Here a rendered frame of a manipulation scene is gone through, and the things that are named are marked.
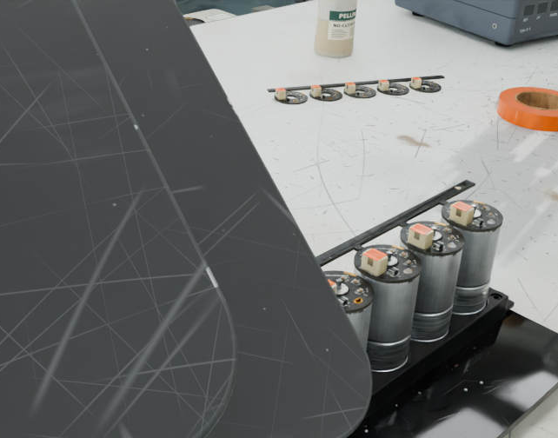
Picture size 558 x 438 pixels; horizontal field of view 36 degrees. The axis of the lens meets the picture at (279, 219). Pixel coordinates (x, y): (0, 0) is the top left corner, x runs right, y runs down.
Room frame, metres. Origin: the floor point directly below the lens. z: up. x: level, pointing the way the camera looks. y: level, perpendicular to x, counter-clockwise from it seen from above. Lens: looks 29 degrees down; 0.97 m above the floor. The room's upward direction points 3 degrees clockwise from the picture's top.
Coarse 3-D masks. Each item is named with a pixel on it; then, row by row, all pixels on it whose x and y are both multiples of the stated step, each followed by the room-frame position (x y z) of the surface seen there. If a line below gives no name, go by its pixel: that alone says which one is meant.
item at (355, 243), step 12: (444, 192) 0.33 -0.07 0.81; (456, 192) 0.33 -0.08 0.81; (420, 204) 0.31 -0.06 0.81; (432, 204) 0.31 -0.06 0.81; (396, 216) 0.30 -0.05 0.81; (408, 216) 0.30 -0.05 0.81; (372, 228) 0.29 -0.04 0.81; (384, 228) 0.29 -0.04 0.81; (348, 240) 0.28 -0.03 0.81; (360, 240) 0.28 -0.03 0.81; (324, 252) 0.27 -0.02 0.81; (336, 252) 0.27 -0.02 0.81; (348, 252) 0.27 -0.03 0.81; (324, 264) 0.26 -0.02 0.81
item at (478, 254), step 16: (448, 224) 0.30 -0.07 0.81; (480, 240) 0.30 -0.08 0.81; (496, 240) 0.30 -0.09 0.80; (464, 256) 0.30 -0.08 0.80; (480, 256) 0.30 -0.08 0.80; (464, 272) 0.30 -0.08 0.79; (480, 272) 0.30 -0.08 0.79; (464, 288) 0.30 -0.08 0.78; (480, 288) 0.30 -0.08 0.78; (464, 304) 0.30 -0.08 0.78; (480, 304) 0.30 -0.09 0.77
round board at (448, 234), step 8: (408, 224) 0.30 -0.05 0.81; (424, 224) 0.30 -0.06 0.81; (432, 224) 0.30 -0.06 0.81; (440, 224) 0.30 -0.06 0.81; (400, 232) 0.29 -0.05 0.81; (408, 232) 0.29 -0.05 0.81; (440, 232) 0.29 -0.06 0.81; (448, 232) 0.29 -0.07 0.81; (456, 232) 0.29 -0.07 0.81; (448, 240) 0.28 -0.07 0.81; (456, 240) 0.29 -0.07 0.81; (464, 240) 0.29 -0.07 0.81; (416, 248) 0.28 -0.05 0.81; (432, 248) 0.28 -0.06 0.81; (440, 248) 0.28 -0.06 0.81; (448, 248) 0.28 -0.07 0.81; (456, 248) 0.28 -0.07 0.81
